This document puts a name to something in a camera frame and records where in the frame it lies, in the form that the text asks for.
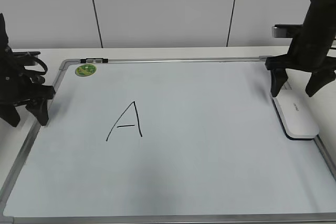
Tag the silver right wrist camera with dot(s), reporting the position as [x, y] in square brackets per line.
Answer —
[304, 32]

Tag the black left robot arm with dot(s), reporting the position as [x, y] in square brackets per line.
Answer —
[3, 32]

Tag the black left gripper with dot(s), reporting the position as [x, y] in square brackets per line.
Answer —
[22, 85]

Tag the white board eraser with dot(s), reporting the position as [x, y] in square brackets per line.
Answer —
[295, 117]

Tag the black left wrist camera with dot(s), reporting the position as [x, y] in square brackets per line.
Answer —
[26, 57]

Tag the round green magnet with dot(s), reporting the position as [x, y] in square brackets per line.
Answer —
[85, 70]

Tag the white board with aluminium frame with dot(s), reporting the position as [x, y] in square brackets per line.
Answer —
[167, 141]

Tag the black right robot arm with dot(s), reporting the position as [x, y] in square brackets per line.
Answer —
[322, 14]

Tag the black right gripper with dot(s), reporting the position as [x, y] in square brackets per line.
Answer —
[306, 53]

